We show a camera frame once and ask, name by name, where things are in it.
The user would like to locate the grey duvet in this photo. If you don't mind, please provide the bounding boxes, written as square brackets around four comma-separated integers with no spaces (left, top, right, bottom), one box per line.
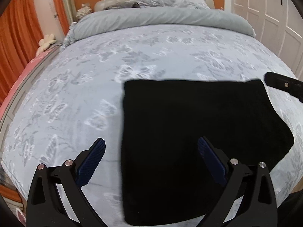
[60,7,257,52]

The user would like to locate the narrow orange curtain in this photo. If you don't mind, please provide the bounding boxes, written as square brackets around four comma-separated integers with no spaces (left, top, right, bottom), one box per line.
[49,0,70,35]

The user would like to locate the wide orange curtain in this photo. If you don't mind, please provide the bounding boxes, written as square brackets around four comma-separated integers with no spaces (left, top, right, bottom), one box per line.
[0,0,45,106]

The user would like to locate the butterfly print bed sheet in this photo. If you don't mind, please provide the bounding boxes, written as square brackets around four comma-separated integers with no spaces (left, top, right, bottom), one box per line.
[0,25,303,227]

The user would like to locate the butterfly print pillow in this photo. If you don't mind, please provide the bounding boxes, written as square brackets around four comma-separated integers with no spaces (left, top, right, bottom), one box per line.
[155,0,211,10]
[114,0,142,8]

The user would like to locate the black pants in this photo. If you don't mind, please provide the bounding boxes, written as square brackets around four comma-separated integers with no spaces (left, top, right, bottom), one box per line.
[121,79,294,227]

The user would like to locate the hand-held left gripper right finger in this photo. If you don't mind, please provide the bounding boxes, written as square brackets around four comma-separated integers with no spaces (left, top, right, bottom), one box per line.
[197,136,278,227]

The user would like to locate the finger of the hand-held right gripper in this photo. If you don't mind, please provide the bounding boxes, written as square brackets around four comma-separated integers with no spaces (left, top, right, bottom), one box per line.
[264,72,303,103]

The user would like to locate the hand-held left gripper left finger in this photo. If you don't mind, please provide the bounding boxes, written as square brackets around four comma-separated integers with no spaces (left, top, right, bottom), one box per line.
[26,137,106,227]

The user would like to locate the cream flower-shaped cushion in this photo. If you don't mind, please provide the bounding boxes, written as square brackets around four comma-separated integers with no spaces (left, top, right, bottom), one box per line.
[38,34,57,55]

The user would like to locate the fluffy white ornament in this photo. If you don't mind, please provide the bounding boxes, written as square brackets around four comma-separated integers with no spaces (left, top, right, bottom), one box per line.
[77,3,93,19]

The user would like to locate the pink bench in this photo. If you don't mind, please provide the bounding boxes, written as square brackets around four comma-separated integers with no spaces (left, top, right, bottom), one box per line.
[0,45,60,115]

